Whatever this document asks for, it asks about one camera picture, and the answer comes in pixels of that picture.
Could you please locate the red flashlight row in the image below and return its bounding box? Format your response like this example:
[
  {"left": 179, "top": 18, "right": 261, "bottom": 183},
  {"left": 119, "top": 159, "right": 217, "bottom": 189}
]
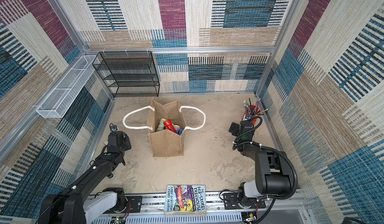
[{"left": 164, "top": 120, "right": 178, "bottom": 134}]

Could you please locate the burlap tote bag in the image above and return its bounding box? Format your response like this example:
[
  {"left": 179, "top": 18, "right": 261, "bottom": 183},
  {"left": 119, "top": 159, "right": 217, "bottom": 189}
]
[{"left": 122, "top": 100, "right": 207, "bottom": 158}]

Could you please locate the light green flashlight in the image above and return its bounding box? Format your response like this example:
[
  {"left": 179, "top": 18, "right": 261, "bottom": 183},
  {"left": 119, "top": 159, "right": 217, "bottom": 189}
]
[{"left": 157, "top": 119, "right": 167, "bottom": 132}]

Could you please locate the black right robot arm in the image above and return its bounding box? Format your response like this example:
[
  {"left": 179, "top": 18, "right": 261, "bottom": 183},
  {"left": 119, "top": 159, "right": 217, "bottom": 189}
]
[{"left": 229, "top": 121, "right": 298, "bottom": 208}]

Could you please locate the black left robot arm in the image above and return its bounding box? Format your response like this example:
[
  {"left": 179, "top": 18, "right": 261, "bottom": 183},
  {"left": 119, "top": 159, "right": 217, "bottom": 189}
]
[{"left": 36, "top": 131, "right": 132, "bottom": 224}]

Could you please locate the red pencil cup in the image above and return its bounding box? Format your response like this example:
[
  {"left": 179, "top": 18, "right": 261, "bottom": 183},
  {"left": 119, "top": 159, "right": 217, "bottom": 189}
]
[{"left": 245, "top": 105, "right": 261, "bottom": 125}]

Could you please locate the treehouse storey book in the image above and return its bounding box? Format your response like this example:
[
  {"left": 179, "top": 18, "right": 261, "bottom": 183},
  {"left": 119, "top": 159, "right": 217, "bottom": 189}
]
[{"left": 164, "top": 185, "right": 207, "bottom": 216}]

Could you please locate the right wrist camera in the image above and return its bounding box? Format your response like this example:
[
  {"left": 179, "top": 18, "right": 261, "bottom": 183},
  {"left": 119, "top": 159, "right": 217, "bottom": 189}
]
[{"left": 243, "top": 114, "right": 254, "bottom": 122}]

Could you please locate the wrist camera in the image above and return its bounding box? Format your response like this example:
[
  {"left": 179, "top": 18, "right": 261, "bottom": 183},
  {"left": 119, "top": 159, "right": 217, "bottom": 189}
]
[
  {"left": 109, "top": 123, "right": 119, "bottom": 133},
  {"left": 243, "top": 114, "right": 254, "bottom": 122}
]

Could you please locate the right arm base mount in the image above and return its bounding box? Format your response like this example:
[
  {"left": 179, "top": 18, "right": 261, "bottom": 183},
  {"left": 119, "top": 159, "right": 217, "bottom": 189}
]
[{"left": 219, "top": 192, "right": 266, "bottom": 210}]

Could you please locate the black wire shelf rack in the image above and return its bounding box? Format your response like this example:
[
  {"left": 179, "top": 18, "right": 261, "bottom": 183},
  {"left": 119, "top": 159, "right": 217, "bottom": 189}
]
[{"left": 93, "top": 51, "right": 160, "bottom": 98}]

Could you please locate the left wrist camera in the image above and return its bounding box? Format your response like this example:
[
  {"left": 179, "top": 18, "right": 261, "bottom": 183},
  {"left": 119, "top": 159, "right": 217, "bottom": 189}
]
[{"left": 109, "top": 123, "right": 119, "bottom": 133}]

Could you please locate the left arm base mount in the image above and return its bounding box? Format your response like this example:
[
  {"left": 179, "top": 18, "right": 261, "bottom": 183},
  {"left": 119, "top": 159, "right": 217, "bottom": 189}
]
[{"left": 102, "top": 188, "right": 143, "bottom": 214}]

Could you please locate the white mesh wall basket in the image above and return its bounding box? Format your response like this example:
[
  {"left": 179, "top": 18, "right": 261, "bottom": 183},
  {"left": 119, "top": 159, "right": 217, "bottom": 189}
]
[{"left": 37, "top": 55, "right": 96, "bottom": 119}]

